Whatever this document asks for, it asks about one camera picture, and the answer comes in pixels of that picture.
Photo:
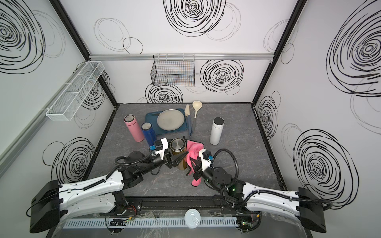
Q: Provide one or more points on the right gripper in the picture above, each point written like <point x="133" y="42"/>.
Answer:
<point x="198" y="174"/>

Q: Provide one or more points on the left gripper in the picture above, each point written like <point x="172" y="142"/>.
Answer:
<point x="173" y="159"/>

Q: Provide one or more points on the gold thermos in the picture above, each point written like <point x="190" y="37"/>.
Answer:
<point x="178" y="146"/>

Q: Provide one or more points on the pink microfiber cloth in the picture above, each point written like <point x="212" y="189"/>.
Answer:
<point x="193" y="148"/>

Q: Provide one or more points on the blue thermos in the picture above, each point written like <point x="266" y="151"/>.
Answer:
<point x="149" y="133"/>

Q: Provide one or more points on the pink thermos steel lid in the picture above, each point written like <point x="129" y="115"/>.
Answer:
<point x="134" y="128"/>

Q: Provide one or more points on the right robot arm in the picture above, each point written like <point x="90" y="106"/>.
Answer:
<point x="301" y="205"/>

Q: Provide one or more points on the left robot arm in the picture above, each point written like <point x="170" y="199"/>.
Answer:
<point x="57" y="202"/>

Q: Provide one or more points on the white thermos black lid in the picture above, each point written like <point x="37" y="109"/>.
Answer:
<point x="216" y="131"/>

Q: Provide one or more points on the grey round plate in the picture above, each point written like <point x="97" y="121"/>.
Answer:
<point x="170" y="120"/>

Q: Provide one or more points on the teal plastic tray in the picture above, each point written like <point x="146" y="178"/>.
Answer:
<point x="152" y="118"/>

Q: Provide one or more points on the white round cap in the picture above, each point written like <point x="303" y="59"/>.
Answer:
<point x="192" y="218"/>

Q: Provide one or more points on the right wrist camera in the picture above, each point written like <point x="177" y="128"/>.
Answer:
<point x="206" y="159"/>

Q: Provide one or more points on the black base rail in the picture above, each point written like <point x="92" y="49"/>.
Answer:
<point x="141" y="205"/>

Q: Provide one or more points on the cream spatula blue handle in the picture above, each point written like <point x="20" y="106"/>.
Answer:
<point x="188" y="116"/>

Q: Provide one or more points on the cream ladle grey handle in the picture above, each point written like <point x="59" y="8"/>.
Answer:
<point x="197" y="105"/>

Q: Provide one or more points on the black wire basket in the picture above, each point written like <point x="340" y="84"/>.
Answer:
<point x="173" y="72"/>

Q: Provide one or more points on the white slotted cable duct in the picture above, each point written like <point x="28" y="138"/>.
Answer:
<point x="206" y="222"/>

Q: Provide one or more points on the aluminium wall rail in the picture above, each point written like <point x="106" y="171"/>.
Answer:
<point x="197" y="56"/>

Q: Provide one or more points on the white wire rack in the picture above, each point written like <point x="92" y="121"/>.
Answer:
<point x="82" y="90"/>

